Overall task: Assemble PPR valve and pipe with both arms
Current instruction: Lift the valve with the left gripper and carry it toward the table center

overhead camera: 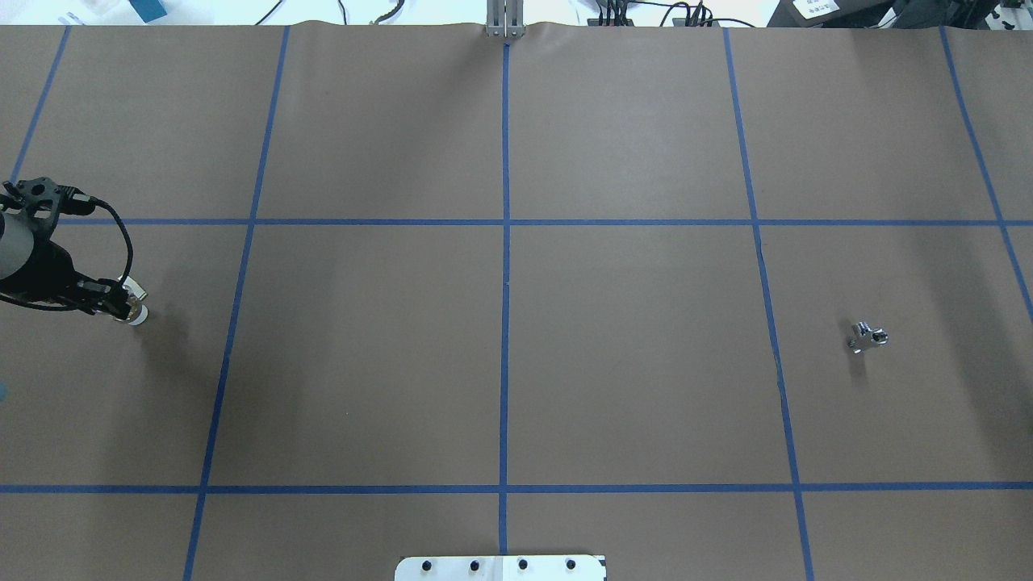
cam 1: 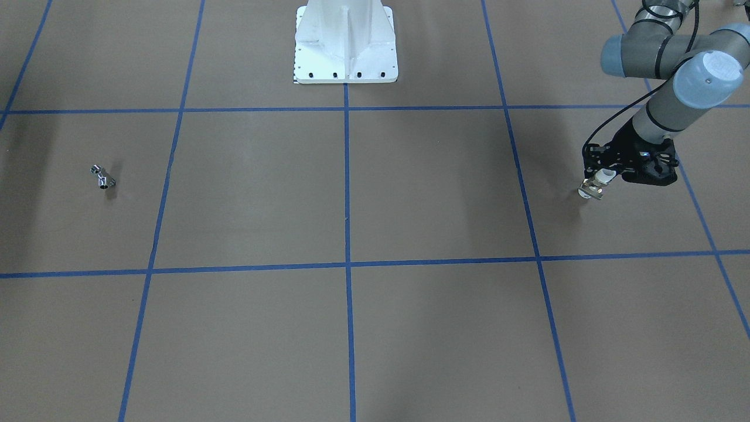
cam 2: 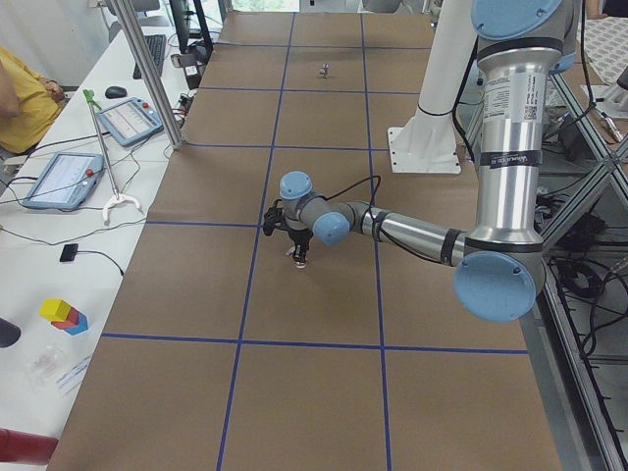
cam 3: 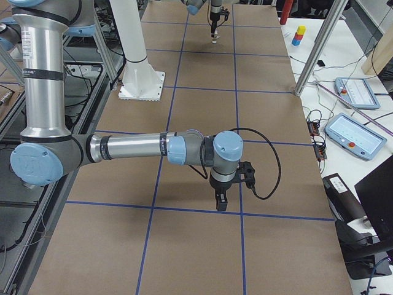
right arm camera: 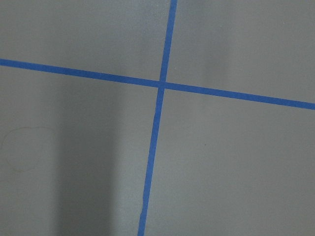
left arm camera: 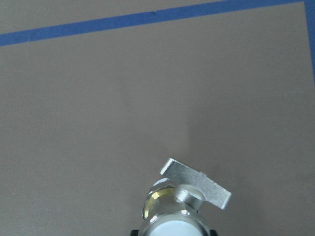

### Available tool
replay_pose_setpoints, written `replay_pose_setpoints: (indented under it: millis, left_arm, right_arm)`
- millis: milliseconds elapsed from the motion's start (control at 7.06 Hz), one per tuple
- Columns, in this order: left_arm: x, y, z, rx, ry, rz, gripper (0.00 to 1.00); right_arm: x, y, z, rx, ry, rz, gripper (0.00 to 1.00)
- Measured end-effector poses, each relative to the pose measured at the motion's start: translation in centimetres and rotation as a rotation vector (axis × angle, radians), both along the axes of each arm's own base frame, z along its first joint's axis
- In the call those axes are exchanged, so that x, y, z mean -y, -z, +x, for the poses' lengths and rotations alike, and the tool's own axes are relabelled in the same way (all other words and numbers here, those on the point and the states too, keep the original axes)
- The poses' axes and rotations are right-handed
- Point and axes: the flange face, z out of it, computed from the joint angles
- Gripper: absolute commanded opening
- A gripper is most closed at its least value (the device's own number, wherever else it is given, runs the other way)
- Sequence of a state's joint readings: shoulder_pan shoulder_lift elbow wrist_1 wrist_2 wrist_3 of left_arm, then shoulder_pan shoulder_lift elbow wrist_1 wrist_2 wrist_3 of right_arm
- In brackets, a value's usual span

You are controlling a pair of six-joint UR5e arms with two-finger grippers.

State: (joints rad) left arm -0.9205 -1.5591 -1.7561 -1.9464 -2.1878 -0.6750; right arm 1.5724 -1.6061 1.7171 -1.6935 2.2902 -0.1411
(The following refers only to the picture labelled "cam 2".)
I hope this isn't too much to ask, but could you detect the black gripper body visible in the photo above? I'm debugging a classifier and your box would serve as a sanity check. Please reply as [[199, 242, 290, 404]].
[[288, 229, 312, 253]]

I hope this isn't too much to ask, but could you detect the white brass PPR valve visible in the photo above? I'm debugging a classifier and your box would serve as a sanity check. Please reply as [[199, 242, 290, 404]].
[[286, 251, 307, 269]]

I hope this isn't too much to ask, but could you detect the small metal pipe fitting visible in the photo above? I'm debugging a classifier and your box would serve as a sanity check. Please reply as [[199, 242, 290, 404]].
[[318, 63, 330, 79]]

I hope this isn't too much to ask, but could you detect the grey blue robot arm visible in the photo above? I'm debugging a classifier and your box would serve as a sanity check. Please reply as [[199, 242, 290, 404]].
[[264, 1, 581, 323]]

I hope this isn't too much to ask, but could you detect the brown paper table mat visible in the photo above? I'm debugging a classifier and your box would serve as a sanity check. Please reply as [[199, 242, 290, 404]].
[[51, 13, 560, 470]]

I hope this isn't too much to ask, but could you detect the far blue teach pendant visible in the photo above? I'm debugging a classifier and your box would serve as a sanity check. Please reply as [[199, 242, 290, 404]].
[[96, 97, 163, 147]]

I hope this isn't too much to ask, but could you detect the blue teach pendant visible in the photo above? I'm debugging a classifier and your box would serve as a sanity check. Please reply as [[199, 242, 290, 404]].
[[23, 152, 104, 210], [96, 97, 163, 147]]

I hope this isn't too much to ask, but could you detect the black monitor stand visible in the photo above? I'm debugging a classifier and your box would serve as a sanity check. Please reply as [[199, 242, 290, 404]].
[[168, 0, 213, 65]]

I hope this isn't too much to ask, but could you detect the blue wooden block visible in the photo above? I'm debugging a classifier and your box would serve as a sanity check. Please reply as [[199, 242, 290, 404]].
[[64, 313, 88, 336]]

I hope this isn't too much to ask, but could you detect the red wooden block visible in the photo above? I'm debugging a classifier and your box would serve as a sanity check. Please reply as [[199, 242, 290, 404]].
[[51, 307, 80, 331]]

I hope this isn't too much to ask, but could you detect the black computer mouse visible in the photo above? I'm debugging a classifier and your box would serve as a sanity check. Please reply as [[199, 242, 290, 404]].
[[105, 85, 128, 99]]

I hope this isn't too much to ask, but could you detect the near blue teach pendant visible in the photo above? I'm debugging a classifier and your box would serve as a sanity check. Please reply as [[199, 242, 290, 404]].
[[23, 152, 104, 210]]

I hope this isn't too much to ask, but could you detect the black keyboard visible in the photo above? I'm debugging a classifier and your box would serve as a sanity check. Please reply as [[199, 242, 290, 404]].
[[144, 34, 167, 77]]

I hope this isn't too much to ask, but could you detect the yellow wooden block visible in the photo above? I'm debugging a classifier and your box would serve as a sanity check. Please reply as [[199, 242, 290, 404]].
[[39, 298, 72, 322]]

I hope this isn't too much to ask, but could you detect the green white reacher grabber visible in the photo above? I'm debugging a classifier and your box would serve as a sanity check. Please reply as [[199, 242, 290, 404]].
[[82, 89, 143, 226]]

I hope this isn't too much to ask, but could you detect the clear plastic bag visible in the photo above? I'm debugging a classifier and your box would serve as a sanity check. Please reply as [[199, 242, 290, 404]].
[[25, 344, 67, 391]]

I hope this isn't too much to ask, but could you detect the person in yellow shirt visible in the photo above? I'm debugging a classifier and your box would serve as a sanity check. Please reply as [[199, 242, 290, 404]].
[[1, 47, 65, 154]]

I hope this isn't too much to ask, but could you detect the red cylinder object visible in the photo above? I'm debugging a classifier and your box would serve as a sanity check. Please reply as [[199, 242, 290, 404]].
[[1, 428, 59, 465]]

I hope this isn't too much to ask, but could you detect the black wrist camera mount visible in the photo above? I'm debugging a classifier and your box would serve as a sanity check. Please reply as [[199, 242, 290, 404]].
[[262, 199, 288, 236]]

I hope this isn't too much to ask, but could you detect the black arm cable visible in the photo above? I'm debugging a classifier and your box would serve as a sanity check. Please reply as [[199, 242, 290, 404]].
[[323, 175, 452, 266]]

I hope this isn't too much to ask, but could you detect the aluminium frame post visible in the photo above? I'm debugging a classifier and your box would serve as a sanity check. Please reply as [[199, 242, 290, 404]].
[[111, 0, 183, 150]]

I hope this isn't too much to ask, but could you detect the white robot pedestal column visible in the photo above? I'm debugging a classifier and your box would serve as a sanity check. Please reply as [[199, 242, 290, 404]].
[[388, 0, 477, 175]]

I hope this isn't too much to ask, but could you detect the small black box with cable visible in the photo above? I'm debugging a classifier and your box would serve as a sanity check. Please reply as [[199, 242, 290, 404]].
[[59, 243, 79, 263]]

